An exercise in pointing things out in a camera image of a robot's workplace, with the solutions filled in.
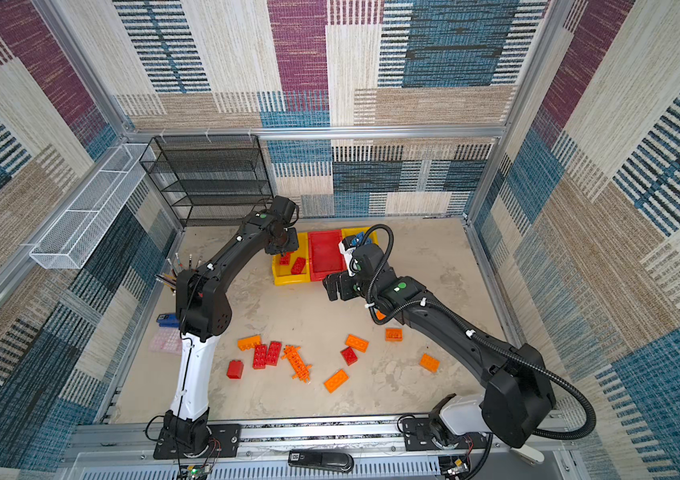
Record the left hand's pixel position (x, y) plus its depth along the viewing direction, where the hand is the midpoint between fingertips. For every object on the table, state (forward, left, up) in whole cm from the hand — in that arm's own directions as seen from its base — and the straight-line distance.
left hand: (292, 244), depth 100 cm
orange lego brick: (-38, -23, +22) cm, 49 cm away
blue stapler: (-22, +36, -8) cm, 44 cm away
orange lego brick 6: (-29, +11, -10) cm, 33 cm away
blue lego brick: (+9, -22, -8) cm, 25 cm away
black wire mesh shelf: (+24, +31, +9) cm, 40 cm away
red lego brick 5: (-32, +4, -11) cm, 34 cm away
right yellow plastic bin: (+9, -18, -4) cm, 21 cm away
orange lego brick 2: (-27, -31, -10) cm, 42 cm away
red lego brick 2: (-33, -18, -9) cm, 39 cm away
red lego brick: (0, +4, -8) cm, 9 cm away
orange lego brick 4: (-36, -40, -10) cm, 55 cm away
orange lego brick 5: (-40, -14, -11) cm, 44 cm away
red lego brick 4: (-33, +7, -9) cm, 35 cm away
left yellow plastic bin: (-4, +4, -10) cm, 12 cm away
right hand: (-20, -17, +7) cm, 27 cm away
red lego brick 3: (-37, +14, -10) cm, 40 cm away
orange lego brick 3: (-29, -20, -11) cm, 37 cm away
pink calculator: (-27, +36, -10) cm, 46 cm away
